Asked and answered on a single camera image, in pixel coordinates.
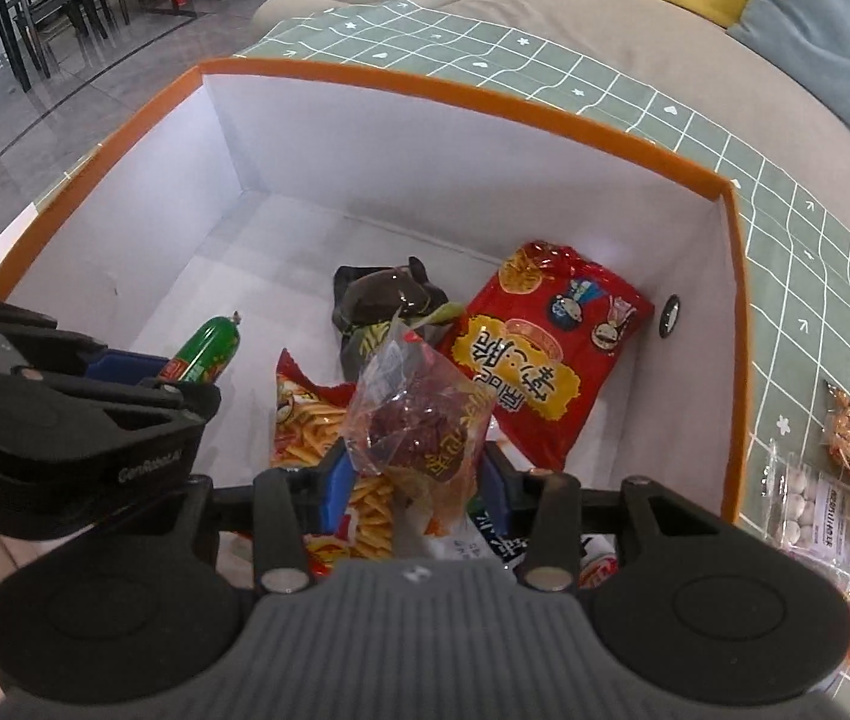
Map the dark brown snack packet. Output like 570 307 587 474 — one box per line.
332 256 467 380

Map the green checked tablecloth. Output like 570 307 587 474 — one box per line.
27 0 850 698

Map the clear red jerky packet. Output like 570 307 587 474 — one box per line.
341 311 497 533

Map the red cartoon snack bag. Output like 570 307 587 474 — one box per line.
435 240 656 473

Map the beige sofa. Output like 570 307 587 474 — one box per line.
248 0 850 278

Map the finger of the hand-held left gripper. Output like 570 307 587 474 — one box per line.
12 364 221 436
0 283 171 385

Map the light blue pillow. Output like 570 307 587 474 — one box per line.
725 0 850 173

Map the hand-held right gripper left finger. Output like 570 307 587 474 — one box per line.
170 439 357 593

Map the red fries snack bag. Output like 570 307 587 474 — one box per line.
267 349 396 578

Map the green sausage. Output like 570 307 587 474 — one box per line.
158 313 244 385

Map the orange cardboard box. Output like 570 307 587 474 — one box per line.
0 56 752 601

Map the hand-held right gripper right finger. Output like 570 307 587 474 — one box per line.
479 439 737 592

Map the clear white candy packet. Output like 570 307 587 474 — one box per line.
765 439 850 571

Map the white snack packet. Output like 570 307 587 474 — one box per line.
395 495 621 593

